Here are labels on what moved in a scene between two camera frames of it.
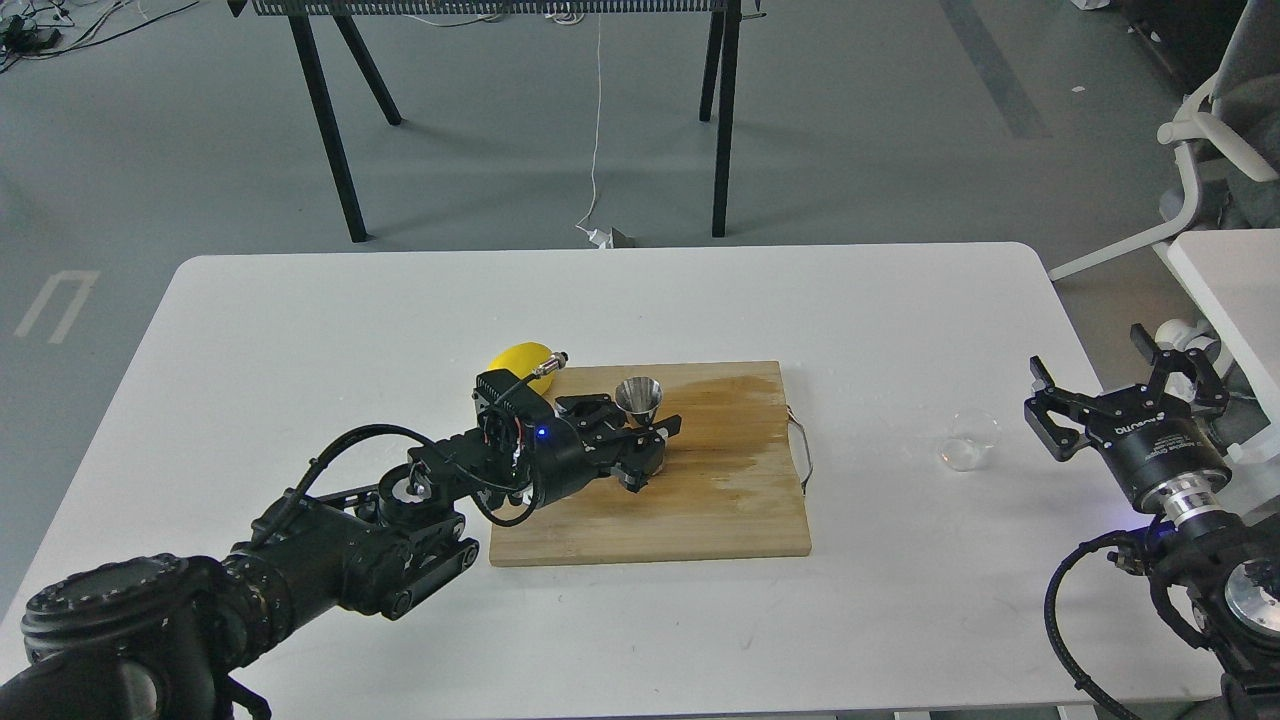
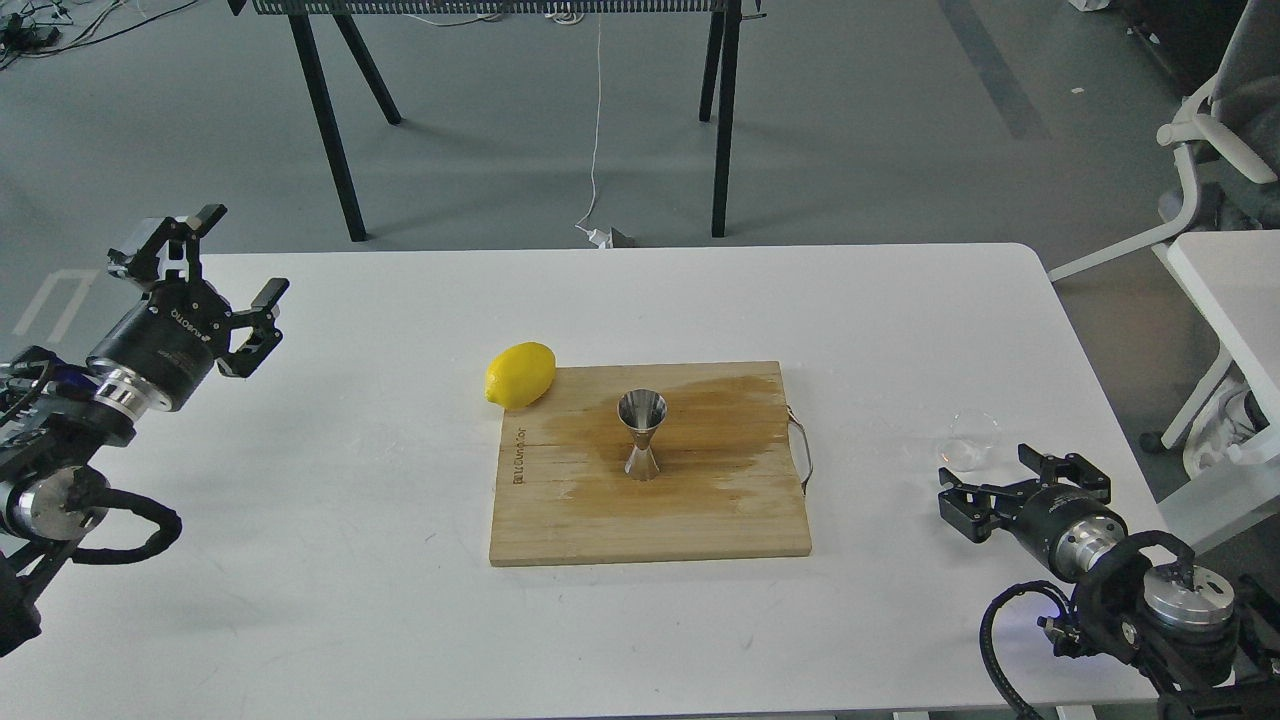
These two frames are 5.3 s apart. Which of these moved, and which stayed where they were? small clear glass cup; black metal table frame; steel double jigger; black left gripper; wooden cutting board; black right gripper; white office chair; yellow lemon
Moved: black left gripper; black right gripper; steel double jigger
Stayed: yellow lemon; wooden cutting board; white office chair; black metal table frame; small clear glass cup
